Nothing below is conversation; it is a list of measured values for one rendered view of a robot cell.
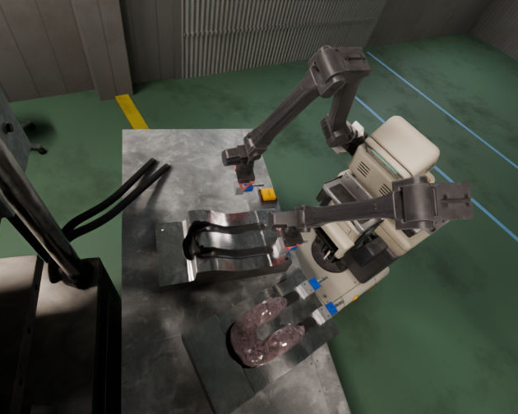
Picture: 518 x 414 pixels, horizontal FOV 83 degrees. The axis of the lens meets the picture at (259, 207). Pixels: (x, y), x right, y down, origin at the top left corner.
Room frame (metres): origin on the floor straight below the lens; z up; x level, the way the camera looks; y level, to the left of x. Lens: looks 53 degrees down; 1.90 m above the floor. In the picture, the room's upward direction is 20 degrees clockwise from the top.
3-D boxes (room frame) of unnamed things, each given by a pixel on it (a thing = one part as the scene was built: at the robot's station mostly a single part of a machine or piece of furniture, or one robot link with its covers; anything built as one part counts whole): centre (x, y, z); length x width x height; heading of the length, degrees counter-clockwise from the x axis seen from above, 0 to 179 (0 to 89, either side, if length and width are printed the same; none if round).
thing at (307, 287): (0.53, -0.31, 0.85); 0.13 x 0.05 x 0.05; 137
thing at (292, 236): (0.62, -0.14, 1.04); 0.10 x 0.07 x 0.07; 30
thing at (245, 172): (0.82, 0.10, 1.06); 0.10 x 0.07 x 0.07; 30
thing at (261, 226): (0.56, 0.07, 0.92); 0.35 x 0.16 x 0.09; 120
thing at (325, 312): (0.46, -0.39, 0.85); 0.13 x 0.05 x 0.05; 137
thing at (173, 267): (0.56, 0.08, 0.87); 0.50 x 0.26 x 0.14; 120
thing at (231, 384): (0.29, -0.17, 0.85); 0.50 x 0.26 x 0.11; 137
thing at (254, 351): (0.30, -0.17, 0.90); 0.26 x 0.18 x 0.08; 137
